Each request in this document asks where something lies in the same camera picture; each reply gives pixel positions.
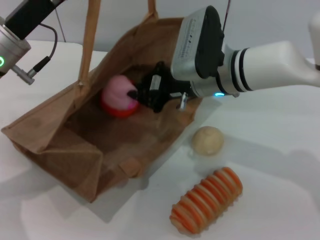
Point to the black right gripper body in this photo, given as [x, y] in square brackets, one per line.
[160, 90]

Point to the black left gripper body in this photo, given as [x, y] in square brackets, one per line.
[32, 15]

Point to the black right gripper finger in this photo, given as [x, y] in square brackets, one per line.
[133, 94]

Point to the pink peach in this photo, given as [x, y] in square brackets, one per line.
[116, 92]

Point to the orange fruit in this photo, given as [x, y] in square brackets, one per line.
[117, 113]

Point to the brown jute handbag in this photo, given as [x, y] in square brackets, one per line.
[75, 150]

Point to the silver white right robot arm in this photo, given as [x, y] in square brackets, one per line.
[270, 65]

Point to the round beige bun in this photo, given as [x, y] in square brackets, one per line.
[207, 141]

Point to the orange striped bread loaf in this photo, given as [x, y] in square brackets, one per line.
[207, 197]

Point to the dark wall joint strip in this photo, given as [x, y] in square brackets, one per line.
[227, 15]
[62, 28]

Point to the silver grey wrist camera box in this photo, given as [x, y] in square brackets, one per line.
[195, 42]

